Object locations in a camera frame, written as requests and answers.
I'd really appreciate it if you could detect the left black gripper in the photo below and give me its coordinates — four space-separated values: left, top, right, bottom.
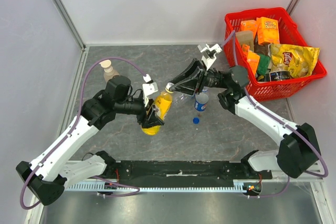
115 96 164 129

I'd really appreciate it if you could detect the yellow juice bottle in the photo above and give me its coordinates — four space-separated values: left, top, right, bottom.
142 90 173 136

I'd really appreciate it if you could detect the white juice bottle cap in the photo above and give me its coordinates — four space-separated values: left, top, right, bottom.
165 82 174 93

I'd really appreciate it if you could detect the crushed clear water bottle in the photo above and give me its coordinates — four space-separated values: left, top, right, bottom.
172 92 194 106

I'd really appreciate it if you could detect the clear blue label bottle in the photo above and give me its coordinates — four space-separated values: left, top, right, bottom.
194 87 209 112

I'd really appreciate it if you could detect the blue bottle cap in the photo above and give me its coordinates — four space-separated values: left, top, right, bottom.
193 118 200 124

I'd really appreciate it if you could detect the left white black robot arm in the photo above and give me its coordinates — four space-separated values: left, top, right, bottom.
16 76 164 206

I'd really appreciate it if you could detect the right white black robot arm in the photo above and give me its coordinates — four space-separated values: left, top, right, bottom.
166 59 321 179

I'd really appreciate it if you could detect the beige pump soap bottle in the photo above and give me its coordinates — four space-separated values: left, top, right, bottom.
99 60 120 82

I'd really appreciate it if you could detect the orange packet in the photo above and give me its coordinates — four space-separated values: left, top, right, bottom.
242 44 260 75

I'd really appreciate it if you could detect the brown cardboard box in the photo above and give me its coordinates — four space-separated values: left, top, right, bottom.
235 30 254 51

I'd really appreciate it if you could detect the green package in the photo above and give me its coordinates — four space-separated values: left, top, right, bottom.
257 54 270 76

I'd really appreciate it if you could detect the small orange box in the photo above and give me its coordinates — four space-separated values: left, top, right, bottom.
239 19 258 32

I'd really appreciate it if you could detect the red plastic basket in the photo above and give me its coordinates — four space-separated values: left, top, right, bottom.
224 7 328 102

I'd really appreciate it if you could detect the dark can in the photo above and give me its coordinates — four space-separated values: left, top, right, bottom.
267 70 291 82

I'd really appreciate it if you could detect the orange scrub daddy box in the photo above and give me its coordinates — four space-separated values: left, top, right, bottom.
257 17 280 45

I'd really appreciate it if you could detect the yellow chips bag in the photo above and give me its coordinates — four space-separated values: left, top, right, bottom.
268 44 320 78

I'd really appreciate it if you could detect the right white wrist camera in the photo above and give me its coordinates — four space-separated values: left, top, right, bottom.
197 43 222 70

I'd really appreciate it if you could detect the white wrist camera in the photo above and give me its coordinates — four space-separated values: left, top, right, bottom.
197 43 222 70
142 74 159 106

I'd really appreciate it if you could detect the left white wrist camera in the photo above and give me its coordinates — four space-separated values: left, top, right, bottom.
142 74 159 106

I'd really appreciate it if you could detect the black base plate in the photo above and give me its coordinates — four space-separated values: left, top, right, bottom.
102 161 272 188

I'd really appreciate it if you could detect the white cable duct rail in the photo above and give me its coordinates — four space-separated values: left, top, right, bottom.
66 180 257 193

